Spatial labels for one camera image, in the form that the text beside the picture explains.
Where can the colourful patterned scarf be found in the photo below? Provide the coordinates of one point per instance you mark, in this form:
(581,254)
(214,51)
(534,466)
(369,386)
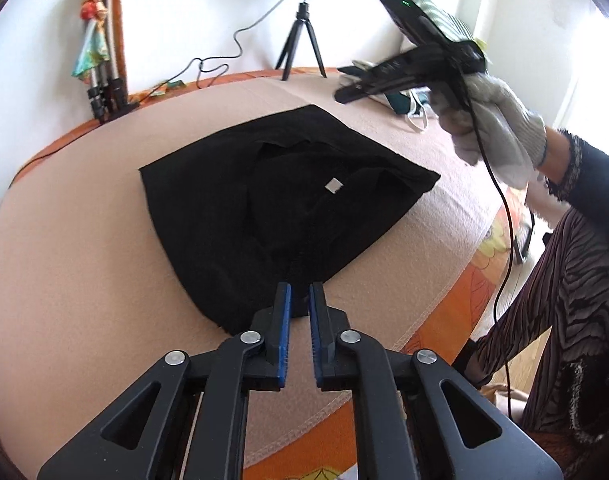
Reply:
(92,55)

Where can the person's striped trouser leg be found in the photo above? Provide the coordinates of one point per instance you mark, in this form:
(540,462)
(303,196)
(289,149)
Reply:
(559,285)

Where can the striped green white cloth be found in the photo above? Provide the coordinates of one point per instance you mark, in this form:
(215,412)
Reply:
(449,25)

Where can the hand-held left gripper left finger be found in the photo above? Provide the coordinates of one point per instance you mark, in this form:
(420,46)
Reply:
(284,332)

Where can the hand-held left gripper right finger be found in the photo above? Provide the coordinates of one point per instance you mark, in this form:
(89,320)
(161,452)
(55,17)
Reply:
(315,332)

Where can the orange floral bed sheet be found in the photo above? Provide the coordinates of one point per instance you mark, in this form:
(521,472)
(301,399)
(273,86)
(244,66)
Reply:
(464,285)

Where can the beige blanket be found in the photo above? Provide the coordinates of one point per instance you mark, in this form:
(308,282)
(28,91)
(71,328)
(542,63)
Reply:
(84,260)

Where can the person's right hand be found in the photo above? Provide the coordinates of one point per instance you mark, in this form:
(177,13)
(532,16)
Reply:
(504,120)

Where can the person's right forearm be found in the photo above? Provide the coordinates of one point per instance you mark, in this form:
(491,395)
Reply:
(594,185)

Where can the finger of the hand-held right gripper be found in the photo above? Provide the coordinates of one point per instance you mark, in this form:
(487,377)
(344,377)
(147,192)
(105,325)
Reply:
(384,87)
(399,65)

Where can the dark green folded cloth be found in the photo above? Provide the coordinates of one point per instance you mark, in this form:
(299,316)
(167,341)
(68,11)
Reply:
(402,105)

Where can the folded metal tripod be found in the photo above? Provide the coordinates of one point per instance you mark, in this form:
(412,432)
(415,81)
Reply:
(115,35)

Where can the black mesh shirt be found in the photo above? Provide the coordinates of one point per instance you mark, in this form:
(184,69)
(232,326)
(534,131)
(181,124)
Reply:
(224,200)

